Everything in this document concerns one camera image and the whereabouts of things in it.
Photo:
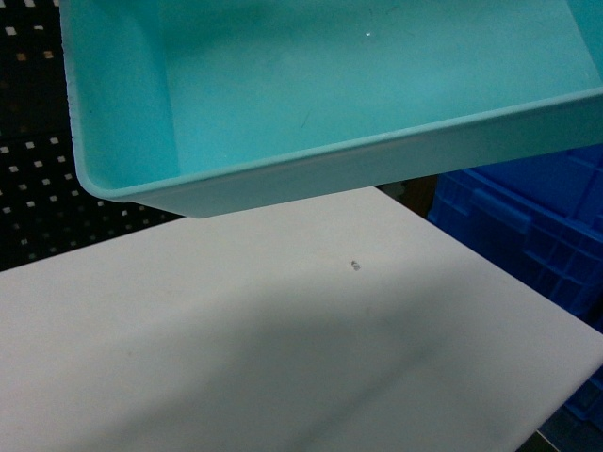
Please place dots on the teal plastic tray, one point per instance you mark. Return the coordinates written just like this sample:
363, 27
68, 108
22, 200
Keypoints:
203, 108

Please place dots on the blue ribbed crate left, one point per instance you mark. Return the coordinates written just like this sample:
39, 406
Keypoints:
537, 218

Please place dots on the black perforated panel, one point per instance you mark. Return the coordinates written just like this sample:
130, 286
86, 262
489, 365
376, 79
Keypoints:
44, 209

